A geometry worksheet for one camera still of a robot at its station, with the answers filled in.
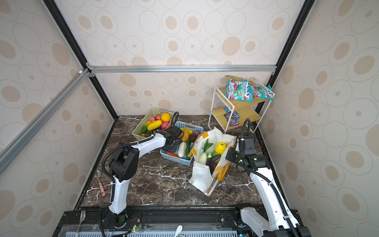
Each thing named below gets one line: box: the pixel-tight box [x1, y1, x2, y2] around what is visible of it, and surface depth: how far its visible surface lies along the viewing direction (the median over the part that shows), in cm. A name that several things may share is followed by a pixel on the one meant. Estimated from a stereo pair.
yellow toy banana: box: [147, 119, 163, 131], surface depth 108 cm
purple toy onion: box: [189, 130, 201, 143], surface depth 102 cm
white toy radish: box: [198, 138, 214, 166], surface depth 89 cm
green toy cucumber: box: [186, 139, 191, 160], surface depth 102 cm
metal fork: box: [75, 209, 86, 237], surface depth 76 cm
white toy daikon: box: [177, 141, 188, 158], surface depth 97 cm
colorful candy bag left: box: [225, 78, 254, 103], surface depth 84 cm
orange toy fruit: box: [160, 112, 171, 122], surface depth 112 cm
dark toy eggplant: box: [205, 152, 215, 176], surface depth 87 cm
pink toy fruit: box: [160, 121, 170, 131], surface depth 108 cm
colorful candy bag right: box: [251, 83, 275, 101], surface depth 85 cm
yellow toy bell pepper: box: [214, 141, 227, 155], surface depth 87 cm
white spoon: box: [174, 224, 184, 237], surface depth 72 cm
